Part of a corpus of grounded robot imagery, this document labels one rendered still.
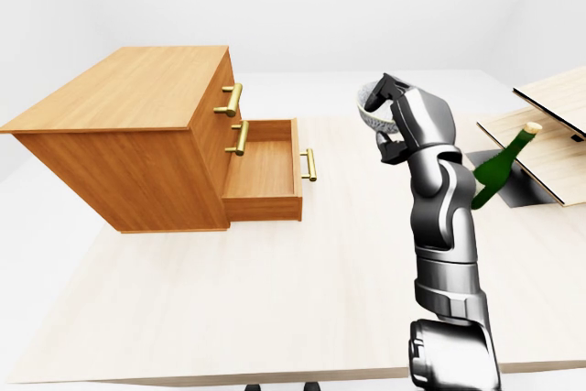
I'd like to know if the green wine bottle with cork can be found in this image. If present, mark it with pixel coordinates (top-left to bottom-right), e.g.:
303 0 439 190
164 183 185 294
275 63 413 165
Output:
471 121 544 211

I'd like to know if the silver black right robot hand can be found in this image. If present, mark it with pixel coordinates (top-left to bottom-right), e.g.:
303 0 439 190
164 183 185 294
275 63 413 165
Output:
365 72 461 166

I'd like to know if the open wooden drawer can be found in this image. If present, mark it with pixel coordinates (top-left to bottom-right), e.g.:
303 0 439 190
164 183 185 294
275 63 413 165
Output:
221 117 304 223

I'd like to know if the grey patterned bowl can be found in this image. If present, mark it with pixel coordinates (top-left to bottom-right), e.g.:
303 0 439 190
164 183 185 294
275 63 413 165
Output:
355 81 400 133

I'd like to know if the wooden cabinet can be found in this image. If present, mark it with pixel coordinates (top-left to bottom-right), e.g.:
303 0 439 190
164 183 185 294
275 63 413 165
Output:
0 45 238 234

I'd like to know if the closed wooden drawer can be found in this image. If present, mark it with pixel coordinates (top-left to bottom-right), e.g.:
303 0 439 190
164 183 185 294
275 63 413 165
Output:
202 82 251 198
190 48 240 165

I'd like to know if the brass drawer handle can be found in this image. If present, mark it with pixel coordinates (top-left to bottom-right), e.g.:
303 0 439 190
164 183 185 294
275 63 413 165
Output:
299 147 318 182
212 82 244 118
223 119 251 157

